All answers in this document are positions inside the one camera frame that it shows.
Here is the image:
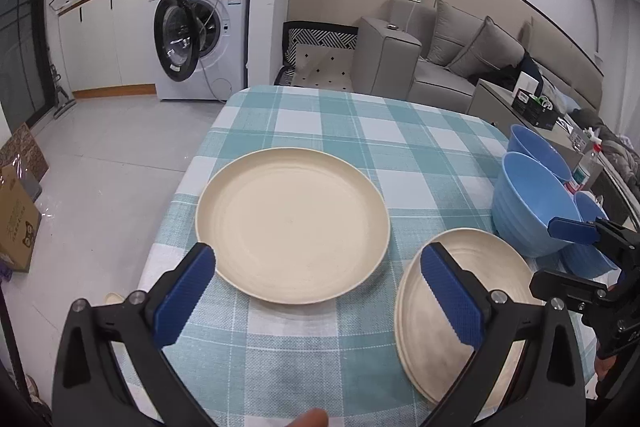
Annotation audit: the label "blue bowl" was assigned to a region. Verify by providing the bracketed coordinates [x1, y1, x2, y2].
[560, 192, 616, 279]
[506, 124, 572, 183]
[491, 152, 582, 259]

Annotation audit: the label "cream plate stack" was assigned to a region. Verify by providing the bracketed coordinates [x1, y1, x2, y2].
[394, 228, 540, 404]

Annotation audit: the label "large cream plate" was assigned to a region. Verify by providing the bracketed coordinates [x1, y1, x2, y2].
[194, 147, 390, 306]

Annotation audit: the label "white kitchen counter cabinets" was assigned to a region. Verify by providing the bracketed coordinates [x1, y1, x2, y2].
[58, 0, 157, 95]

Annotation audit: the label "person's left hand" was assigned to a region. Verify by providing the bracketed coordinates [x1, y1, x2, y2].
[288, 409, 329, 427]

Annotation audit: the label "plastic water bottle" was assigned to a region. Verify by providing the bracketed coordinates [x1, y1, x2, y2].
[573, 139, 602, 192]

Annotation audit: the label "teal checked tablecloth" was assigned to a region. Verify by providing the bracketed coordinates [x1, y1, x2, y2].
[110, 84, 597, 427]

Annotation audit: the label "black cardboard box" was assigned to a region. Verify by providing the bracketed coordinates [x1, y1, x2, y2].
[512, 91, 559, 130]

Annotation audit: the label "grey side cabinet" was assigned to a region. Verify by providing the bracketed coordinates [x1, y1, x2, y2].
[466, 77, 586, 148]

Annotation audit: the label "white charger box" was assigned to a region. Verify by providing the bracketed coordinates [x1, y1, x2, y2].
[513, 72, 539, 95]

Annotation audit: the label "brown cardboard box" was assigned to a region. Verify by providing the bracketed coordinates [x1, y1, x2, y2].
[0, 165, 41, 273]

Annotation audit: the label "grey cushion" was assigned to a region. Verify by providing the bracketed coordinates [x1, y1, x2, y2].
[447, 16, 525, 79]
[426, 0, 484, 66]

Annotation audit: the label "grey sofa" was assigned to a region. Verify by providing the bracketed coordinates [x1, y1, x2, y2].
[350, 0, 603, 113]

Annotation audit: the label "white washing machine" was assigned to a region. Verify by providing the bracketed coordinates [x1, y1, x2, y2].
[149, 0, 250, 102]

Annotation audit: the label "black patterned chair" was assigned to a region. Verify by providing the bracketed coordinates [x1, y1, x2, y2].
[274, 20, 358, 92]

